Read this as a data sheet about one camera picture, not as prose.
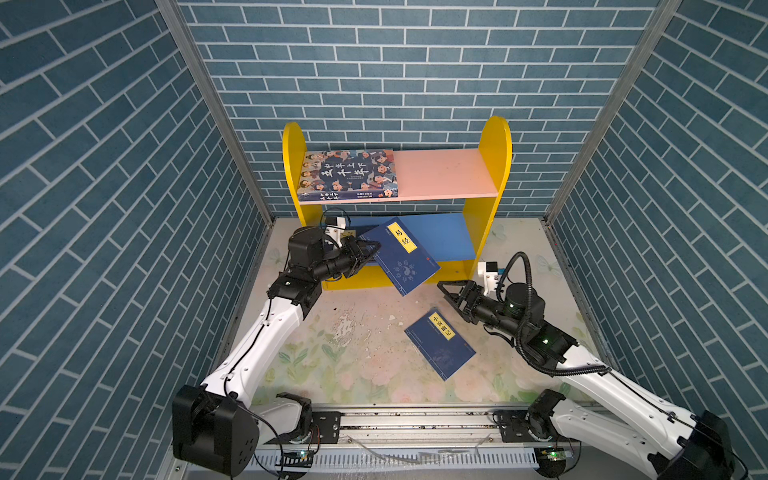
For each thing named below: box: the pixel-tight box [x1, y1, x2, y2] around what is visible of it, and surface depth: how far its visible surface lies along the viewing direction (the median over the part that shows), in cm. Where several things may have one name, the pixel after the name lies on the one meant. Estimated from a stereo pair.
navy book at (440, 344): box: [404, 309, 477, 381], surface depth 89 cm
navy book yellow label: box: [358, 217, 441, 297], surface depth 76 cm
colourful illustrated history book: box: [297, 149, 399, 202], surface depth 72 cm
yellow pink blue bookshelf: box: [284, 117, 513, 291], surface depth 73 cm
